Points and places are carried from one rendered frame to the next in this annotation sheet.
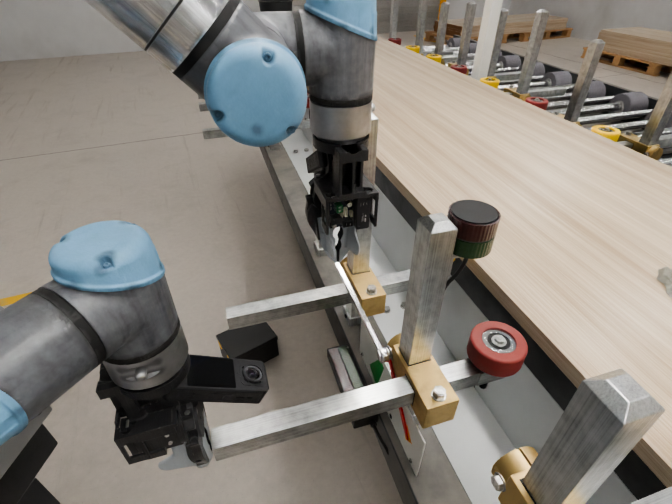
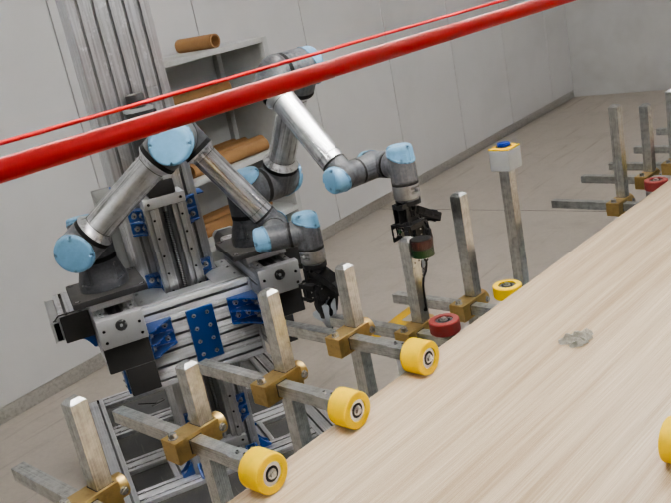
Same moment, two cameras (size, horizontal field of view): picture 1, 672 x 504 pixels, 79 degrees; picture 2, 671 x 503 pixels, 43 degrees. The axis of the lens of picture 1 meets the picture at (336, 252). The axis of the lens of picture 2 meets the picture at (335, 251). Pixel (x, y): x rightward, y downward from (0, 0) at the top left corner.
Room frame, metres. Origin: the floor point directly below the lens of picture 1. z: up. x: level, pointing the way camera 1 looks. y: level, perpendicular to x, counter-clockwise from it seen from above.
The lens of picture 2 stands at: (-0.73, -1.92, 1.78)
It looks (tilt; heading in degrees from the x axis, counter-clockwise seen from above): 18 degrees down; 63
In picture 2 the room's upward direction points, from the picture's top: 11 degrees counter-clockwise
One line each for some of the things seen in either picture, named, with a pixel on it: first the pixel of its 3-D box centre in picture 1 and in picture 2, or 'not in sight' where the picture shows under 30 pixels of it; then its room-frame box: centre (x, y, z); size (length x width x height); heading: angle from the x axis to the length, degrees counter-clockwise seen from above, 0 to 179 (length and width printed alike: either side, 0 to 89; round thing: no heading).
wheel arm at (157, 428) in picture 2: not in sight; (184, 437); (-0.36, -0.34, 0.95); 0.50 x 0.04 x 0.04; 107
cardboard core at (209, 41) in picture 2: not in sight; (197, 43); (1.06, 2.84, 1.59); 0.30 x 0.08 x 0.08; 113
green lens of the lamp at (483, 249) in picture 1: (468, 237); (422, 251); (0.41, -0.16, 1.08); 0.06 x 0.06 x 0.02
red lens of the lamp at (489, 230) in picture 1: (472, 220); (421, 242); (0.41, -0.16, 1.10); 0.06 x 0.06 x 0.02
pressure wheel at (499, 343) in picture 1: (490, 363); (446, 337); (0.39, -0.24, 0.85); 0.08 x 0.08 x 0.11
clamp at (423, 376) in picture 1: (420, 375); (418, 331); (0.38, -0.13, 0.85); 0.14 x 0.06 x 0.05; 17
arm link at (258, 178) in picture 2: not in sight; (245, 190); (0.25, 0.55, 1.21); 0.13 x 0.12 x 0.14; 12
